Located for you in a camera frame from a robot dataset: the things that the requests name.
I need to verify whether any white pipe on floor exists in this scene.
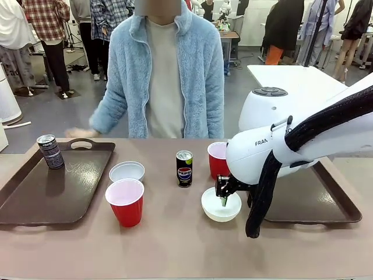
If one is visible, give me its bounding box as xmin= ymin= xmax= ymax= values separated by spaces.
xmin=2 ymin=121 xmax=31 ymax=129

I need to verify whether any brown plastic serving tray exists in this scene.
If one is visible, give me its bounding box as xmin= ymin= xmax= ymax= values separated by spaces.
xmin=0 ymin=138 xmax=117 ymax=232
xmin=263 ymin=160 xmax=363 ymax=232

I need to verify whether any bystander in orange trousers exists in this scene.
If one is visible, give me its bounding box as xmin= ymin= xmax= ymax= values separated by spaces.
xmin=261 ymin=0 xmax=305 ymax=66

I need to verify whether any person's right forearm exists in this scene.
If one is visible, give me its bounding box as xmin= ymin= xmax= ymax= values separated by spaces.
xmin=89 ymin=96 xmax=131 ymax=137

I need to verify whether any bystander in light blue shirt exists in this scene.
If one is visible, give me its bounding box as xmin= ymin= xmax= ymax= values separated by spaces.
xmin=297 ymin=0 xmax=342 ymax=68

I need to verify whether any black cable sleeve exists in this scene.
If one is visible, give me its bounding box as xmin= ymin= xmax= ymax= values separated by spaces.
xmin=245 ymin=87 xmax=373 ymax=239

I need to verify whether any person's left forearm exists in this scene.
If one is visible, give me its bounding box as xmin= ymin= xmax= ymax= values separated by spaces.
xmin=208 ymin=93 xmax=225 ymax=139

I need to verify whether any white bowl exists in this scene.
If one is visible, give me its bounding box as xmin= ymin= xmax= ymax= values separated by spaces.
xmin=108 ymin=161 xmax=146 ymax=183
xmin=200 ymin=187 xmax=242 ymax=223

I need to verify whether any bystander in blue plaid shirt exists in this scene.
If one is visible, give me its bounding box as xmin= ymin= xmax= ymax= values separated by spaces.
xmin=87 ymin=0 xmax=138 ymax=82

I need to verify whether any bystander in white shirt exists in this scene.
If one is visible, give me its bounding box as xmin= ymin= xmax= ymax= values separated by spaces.
xmin=0 ymin=0 xmax=40 ymax=94

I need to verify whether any black patterned drink can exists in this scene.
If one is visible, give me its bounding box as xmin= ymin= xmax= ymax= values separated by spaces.
xmin=36 ymin=134 xmax=65 ymax=170

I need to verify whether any white background table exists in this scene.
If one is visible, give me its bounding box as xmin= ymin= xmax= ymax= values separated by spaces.
xmin=247 ymin=64 xmax=352 ymax=99

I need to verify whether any bystander in black jacket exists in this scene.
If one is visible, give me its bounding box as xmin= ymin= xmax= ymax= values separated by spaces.
xmin=332 ymin=0 xmax=373 ymax=84

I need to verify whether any black Pepsi can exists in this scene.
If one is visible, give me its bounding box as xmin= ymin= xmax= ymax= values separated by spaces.
xmin=175 ymin=150 xmax=195 ymax=189

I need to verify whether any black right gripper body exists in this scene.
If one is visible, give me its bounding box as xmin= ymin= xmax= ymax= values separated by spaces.
xmin=214 ymin=174 xmax=252 ymax=198

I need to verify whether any red plastic cup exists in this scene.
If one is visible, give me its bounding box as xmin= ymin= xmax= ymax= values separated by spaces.
xmin=104 ymin=178 xmax=145 ymax=228
xmin=207 ymin=141 xmax=231 ymax=180

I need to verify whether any black vertical pole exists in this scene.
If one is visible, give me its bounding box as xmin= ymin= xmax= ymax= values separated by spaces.
xmin=302 ymin=0 xmax=328 ymax=67

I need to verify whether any person's right hand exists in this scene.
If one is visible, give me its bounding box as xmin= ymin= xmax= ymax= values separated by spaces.
xmin=64 ymin=127 xmax=98 ymax=139

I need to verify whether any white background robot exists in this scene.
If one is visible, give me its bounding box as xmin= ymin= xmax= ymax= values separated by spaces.
xmin=218 ymin=0 xmax=233 ymax=32

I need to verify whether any bystander in red plaid shirt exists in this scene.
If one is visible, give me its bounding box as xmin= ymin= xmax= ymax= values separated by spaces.
xmin=22 ymin=0 xmax=77 ymax=100

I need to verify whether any person in blue fleece jacket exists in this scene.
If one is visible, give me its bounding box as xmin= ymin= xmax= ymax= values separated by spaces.
xmin=89 ymin=0 xmax=225 ymax=139

